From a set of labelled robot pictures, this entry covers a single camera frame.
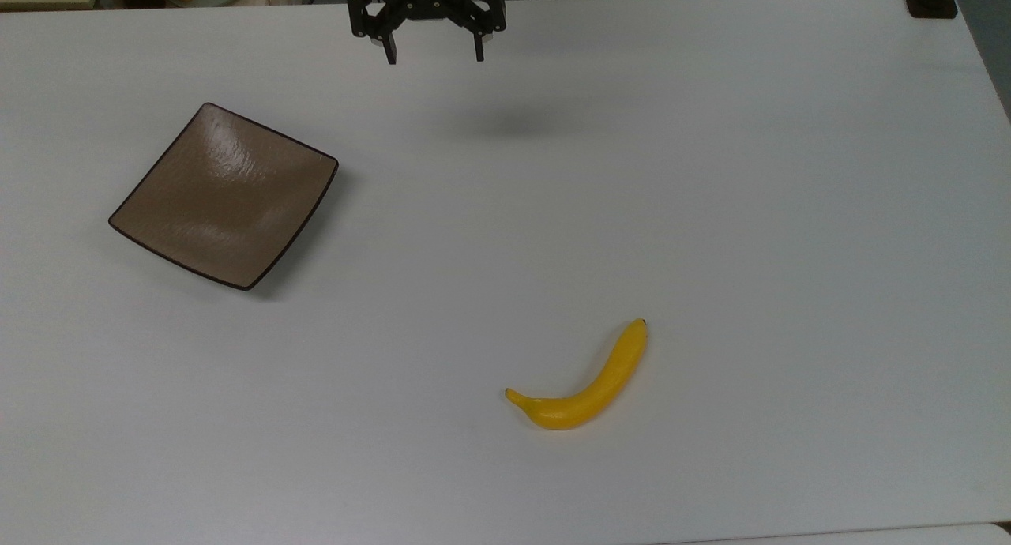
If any yellow banana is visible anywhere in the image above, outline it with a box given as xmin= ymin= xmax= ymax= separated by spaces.
xmin=505 ymin=318 xmax=649 ymax=431

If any brown square ceramic plate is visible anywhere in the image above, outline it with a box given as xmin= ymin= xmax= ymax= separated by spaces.
xmin=108 ymin=102 xmax=340 ymax=291

